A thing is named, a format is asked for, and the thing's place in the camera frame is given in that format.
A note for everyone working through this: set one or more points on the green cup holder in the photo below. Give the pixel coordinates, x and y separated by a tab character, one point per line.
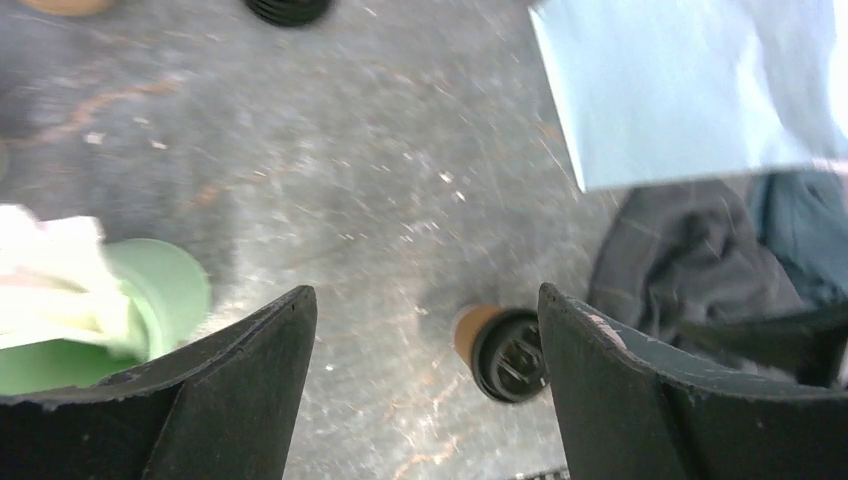
170	297

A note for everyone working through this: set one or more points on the stack of black lids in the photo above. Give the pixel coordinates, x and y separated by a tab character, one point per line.
289	13

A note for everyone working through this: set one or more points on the dark grey checked cloth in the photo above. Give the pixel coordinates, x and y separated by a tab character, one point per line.
686	252

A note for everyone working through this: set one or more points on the white stir sticks bundle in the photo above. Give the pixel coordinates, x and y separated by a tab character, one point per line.
56	285

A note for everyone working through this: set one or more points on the light blue paper bag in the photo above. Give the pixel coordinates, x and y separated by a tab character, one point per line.
661	91

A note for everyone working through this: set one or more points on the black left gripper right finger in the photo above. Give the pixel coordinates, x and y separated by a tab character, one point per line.
629	406

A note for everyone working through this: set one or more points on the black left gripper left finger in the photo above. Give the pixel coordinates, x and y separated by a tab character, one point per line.
222	407

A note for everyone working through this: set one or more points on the teal blue cloth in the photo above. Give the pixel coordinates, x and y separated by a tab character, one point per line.
801	217

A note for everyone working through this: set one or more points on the brown pulp cup carriers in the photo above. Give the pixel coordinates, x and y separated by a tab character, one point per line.
69	8

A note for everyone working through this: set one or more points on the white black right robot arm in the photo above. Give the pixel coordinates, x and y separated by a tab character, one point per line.
811	345

